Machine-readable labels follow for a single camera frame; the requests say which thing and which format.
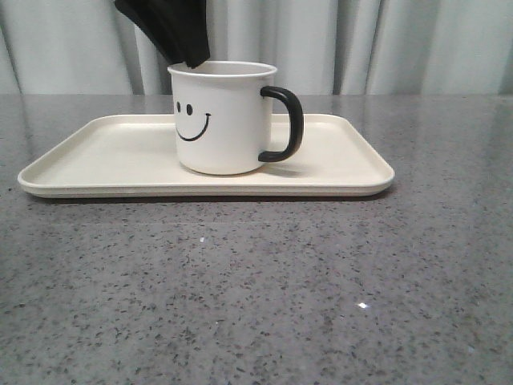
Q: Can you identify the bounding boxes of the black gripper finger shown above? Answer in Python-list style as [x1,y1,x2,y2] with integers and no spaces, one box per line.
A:
[114,0,211,68]

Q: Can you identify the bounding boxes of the white smiley mug black handle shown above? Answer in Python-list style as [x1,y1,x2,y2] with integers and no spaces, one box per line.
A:
[168,61,304,175]

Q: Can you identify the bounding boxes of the grey-white pleated curtain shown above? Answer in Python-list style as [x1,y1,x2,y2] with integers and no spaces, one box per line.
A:
[1,1,512,95]

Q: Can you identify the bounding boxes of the cream rectangular plastic tray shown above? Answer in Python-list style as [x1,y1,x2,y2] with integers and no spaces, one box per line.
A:
[18,114,395,198]

